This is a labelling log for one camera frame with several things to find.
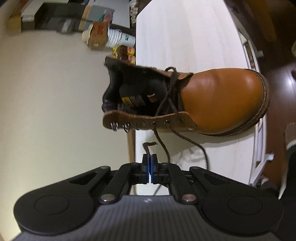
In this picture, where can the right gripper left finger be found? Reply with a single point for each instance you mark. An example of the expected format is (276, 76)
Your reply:
(69, 204)

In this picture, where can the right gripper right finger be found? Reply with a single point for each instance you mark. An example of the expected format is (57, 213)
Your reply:
(228, 205)

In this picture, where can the brown leather work boot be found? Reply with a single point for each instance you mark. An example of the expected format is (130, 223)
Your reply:
(217, 102)

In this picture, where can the dark brown shoelace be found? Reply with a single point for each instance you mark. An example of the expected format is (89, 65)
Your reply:
(169, 100)

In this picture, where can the grey slipper foot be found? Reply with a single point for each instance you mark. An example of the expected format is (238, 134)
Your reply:
(290, 136)

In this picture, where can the cooking oil bottles cluster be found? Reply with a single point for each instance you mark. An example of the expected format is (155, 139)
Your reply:
(124, 53)

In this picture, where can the cardboard box with hat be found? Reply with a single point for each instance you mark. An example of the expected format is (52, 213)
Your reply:
(95, 37)

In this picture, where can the white plastic bucket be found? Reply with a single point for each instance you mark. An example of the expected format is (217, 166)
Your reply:
(117, 38)

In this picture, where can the tall dark storage shelf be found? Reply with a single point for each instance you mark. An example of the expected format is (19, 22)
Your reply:
(67, 16)

